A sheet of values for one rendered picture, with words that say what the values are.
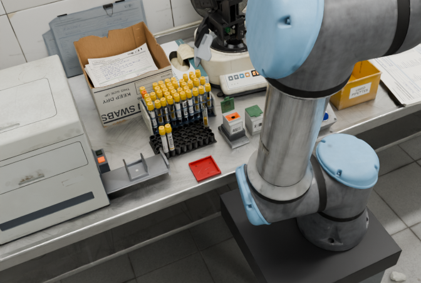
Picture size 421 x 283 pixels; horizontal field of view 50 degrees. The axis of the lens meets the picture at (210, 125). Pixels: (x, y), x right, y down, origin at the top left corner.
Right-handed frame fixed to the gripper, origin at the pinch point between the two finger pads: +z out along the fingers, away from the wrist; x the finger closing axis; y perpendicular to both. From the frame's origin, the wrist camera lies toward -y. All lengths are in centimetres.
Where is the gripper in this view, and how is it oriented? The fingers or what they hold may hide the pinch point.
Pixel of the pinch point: (220, 55)
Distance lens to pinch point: 115.7
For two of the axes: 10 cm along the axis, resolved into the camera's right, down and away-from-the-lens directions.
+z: 0.5, 6.9, 7.2
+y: 5.1, 6.1, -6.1
